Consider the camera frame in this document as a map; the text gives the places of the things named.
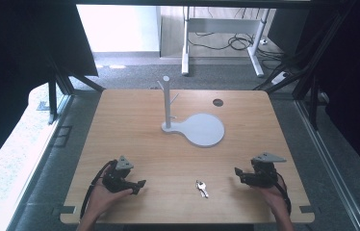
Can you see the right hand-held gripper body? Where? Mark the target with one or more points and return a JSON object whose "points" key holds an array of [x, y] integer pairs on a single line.
{"points": [[263, 174]]}

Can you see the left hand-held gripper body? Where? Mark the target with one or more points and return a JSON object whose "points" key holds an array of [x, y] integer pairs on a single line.
{"points": [[117, 179]]}

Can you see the person's left hand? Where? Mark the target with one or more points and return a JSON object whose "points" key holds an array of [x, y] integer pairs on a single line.
{"points": [[101, 199]]}

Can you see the person's right hand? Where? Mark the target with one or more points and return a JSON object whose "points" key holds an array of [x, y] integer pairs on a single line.
{"points": [[274, 197]]}

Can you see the white key holder stand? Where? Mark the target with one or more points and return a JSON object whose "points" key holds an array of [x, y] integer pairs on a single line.
{"points": [[202, 130]]}

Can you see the white power strip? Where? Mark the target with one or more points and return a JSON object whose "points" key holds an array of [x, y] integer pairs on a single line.
{"points": [[279, 78]]}

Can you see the black curtain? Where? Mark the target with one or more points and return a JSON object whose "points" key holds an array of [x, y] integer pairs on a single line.
{"points": [[17, 64], [354, 80]]}

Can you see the black crossbeam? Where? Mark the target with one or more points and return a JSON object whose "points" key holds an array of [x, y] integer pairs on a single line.
{"points": [[194, 3]]}

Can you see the aluminium rail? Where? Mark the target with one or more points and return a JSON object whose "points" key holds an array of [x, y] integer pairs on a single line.
{"points": [[332, 166], [37, 179]]}

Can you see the black metal frame strut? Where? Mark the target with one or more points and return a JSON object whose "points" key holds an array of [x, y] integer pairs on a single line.
{"points": [[61, 83], [311, 70]]}

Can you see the white desk frame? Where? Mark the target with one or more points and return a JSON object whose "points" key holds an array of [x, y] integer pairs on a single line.
{"points": [[223, 25]]}

